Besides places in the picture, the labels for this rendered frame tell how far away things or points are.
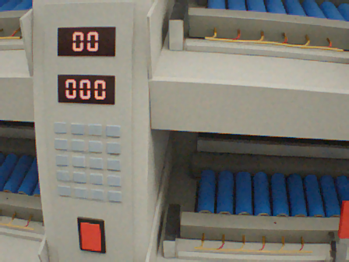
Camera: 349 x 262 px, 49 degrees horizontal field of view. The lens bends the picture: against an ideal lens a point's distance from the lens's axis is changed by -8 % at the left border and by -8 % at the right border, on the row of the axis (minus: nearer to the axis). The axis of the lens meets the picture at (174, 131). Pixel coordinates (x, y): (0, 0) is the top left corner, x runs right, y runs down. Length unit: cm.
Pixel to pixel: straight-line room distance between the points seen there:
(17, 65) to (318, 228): 33
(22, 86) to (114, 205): 12
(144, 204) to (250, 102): 12
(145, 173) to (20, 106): 12
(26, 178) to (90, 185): 17
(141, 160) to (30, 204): 17
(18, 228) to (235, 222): 24
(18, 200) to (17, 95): 15
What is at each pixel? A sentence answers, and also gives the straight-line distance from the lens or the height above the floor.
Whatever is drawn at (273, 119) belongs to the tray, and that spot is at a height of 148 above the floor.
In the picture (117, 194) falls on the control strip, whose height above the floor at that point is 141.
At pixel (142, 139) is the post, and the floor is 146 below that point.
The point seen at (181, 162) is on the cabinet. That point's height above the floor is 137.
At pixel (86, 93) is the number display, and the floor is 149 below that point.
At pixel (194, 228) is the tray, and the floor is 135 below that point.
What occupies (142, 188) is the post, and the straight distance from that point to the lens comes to 33.
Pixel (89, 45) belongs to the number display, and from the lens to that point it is 30.
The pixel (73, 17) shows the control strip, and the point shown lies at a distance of 31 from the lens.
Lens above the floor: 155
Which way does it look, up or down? 16 degrees down
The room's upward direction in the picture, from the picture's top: 2 degrees clockwise
